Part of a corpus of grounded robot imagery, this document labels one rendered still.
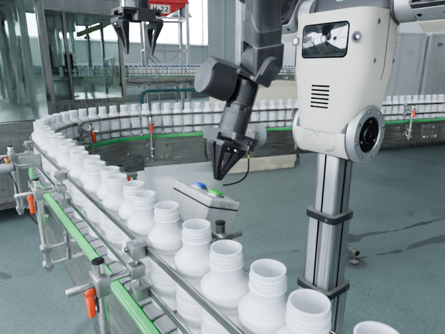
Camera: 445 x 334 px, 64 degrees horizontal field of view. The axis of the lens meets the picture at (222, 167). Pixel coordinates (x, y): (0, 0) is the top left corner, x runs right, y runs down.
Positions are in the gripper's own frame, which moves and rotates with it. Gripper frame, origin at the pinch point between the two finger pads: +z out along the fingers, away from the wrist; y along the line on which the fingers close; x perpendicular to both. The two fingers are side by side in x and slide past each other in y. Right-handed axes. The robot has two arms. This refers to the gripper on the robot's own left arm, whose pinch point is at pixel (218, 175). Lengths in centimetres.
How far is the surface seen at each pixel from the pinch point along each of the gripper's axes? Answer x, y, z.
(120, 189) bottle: -17.5, -4.8, 6.9
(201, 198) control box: -3.7, 1.5, 4.8
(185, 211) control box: -3.7, -2.6, 8.9
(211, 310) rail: -19.3, 28.8, 11.0
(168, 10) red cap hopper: 242, -571, -214
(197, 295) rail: -19.3, 25.9, 10.8
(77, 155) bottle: -19.0, -29.1, 5.7
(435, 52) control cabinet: 556, -227, -250
